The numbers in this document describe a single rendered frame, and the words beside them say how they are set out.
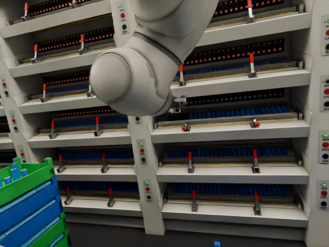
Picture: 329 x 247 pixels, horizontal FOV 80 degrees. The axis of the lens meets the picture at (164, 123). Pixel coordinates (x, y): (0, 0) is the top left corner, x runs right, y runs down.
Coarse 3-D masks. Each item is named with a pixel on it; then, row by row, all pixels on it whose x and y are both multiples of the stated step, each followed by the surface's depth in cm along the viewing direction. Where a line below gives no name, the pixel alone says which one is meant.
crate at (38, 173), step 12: (12, 168) 84; (24, 168) 85; (36, 168) 83; (48, 168) 78; (12, 180) 80; (24, 180) 69; (36, 180) 73; (0, 192) 62; (12, 192) 65; (24, 192) 68; (0, 204) 61
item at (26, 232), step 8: (56, 200) 81; (48, 208) 77; (56, 208) 80; (40, 216) 73; (48, 216) 77; (56, 216) 80; (24, 224) 68; (32, 224) 70; (40, 224) 73; (16, 232) 65; (24, 232) 68; (32, 232) 70; (8, 240) 63; (16, 240) 65; (24, 240) 68
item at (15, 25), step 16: (48, 0) 103; (64, 0) 102; (80, 0) 100; (96, 0) 87; (32, 16) 109; (48, 16) 87; (64, 16) 86; (80, 16) 84; (96, 16) 96; (0, 32) 96; (16, 32) 94; (32, 32) 106
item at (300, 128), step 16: (304, 112) 74; (160, 128) 90; (176, 128) 87; (192, 128) 85; (208, 128) 82; (224, 128) 80; (240, 128) 78; (256, 128) 75; (272, 128) 74; (288, 128) 72; (304, 128) 71
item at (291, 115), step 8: (296, 112) 76; (184, 120) 88; (192, 120) 86; (200, 120) 85; (208, 120) 84; (216, 120) 83; (224, 120) 82; (232, 120) 82; (240, 120) 81; (248, 120) 80; (288, 120) 75
